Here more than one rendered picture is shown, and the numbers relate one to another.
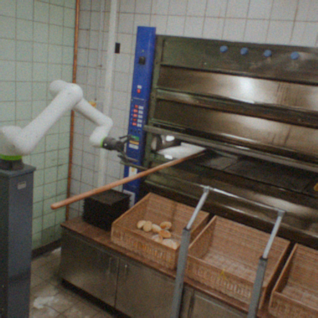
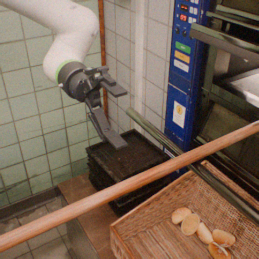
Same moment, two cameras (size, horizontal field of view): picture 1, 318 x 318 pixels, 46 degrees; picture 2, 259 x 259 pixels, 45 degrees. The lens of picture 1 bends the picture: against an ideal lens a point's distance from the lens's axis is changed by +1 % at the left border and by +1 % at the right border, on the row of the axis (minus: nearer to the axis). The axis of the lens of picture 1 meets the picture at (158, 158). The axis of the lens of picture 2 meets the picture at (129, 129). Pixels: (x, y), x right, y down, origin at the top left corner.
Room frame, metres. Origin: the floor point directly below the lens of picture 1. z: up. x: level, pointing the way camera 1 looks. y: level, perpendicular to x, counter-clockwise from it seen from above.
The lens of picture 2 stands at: (1.84, -0.14, 1.71)
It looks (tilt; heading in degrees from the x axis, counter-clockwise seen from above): 35 degrees down; 27
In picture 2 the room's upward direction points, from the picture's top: straight up
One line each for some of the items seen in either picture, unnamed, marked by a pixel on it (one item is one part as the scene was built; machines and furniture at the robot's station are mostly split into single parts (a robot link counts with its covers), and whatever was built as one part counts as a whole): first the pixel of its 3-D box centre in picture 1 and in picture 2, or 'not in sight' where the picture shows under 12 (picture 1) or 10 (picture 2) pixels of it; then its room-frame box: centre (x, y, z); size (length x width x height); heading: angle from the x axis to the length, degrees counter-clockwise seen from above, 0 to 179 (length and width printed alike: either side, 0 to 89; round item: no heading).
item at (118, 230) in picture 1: (160, 227); (204, 253); (2.55, -0.07, 0.72); 0.56 x 0.49 x 0.28; 58
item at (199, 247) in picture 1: (235, 256); not in sight; (2.24, -0.59, 0.72); 0.56 x 0.49 x 0.28; 59
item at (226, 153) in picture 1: (216, 147); not in sight; (3.36, -0.52, 1.20); 0.55 x 0.36 x 0.03; 59
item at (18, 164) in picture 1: (5, 159); not in sight; (2.16, 0.93, 1.23); 0.26 x 0.15 x 0.06; 63
